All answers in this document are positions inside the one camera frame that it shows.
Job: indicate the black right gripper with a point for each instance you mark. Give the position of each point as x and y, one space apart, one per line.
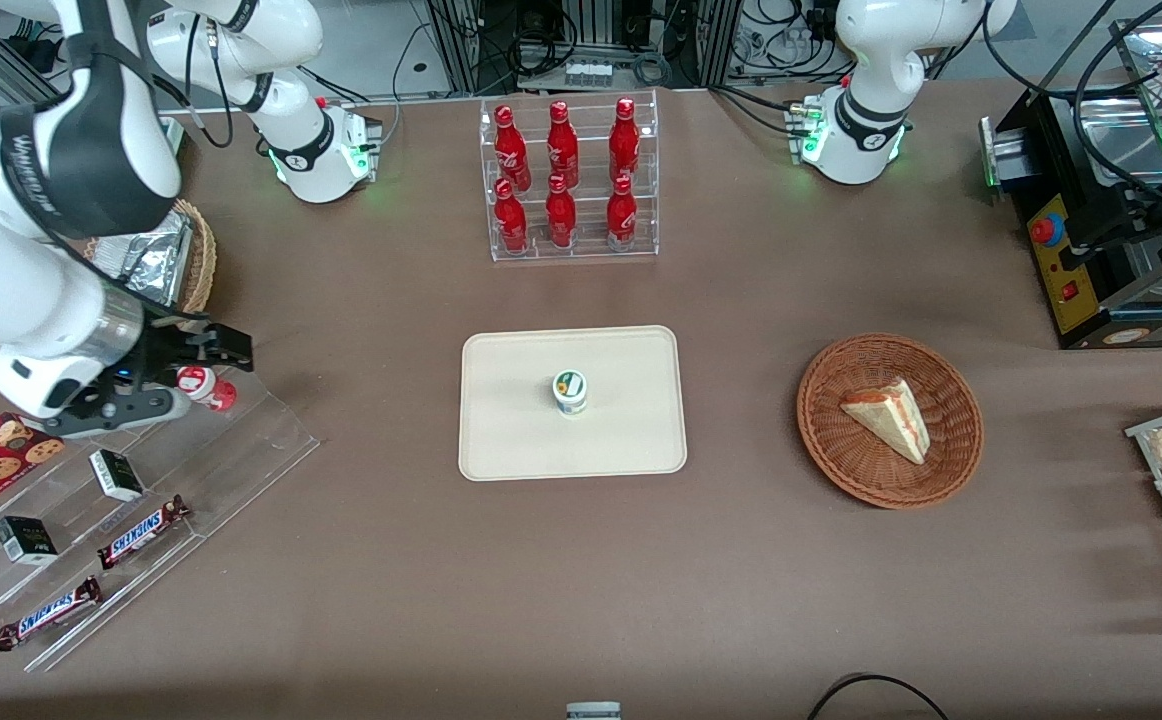
167 347

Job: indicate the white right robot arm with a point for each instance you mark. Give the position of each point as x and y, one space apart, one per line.
1 280

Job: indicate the cream plastic tray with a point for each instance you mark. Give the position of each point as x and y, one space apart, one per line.
521 430

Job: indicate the black sealing machine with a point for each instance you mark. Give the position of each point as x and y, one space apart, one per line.
1061 275

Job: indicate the tan wicker basket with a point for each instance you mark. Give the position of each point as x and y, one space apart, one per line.
204 260

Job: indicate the clear acrylic stepped shelf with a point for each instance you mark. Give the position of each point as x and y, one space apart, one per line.
241 440

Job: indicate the stacked foil trays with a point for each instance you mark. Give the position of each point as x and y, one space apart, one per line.
156 262

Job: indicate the small black box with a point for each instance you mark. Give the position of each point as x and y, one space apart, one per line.
119 477
29 540

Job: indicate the Snickers chocolate bar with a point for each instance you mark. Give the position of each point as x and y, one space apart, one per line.
141 533
49 613

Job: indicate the wrapped triangle sandwich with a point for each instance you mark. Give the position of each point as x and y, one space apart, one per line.
891 415

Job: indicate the red cola bottle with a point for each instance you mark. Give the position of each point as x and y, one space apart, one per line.
562 145
511 145
560 217
621 214
511 222
624 138

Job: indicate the clear acrylic bottle rack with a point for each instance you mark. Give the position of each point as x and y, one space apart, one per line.
541 253

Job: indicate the brown wicker basket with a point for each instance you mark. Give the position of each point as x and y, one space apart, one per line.
841 455

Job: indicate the grey power strip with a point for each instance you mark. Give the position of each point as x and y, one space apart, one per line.
588 72

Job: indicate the grey device edge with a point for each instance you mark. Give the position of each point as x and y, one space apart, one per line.
593 712

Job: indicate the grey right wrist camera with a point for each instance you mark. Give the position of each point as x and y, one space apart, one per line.
121 410

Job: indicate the metal equipment frame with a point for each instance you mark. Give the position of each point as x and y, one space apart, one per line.
466 45

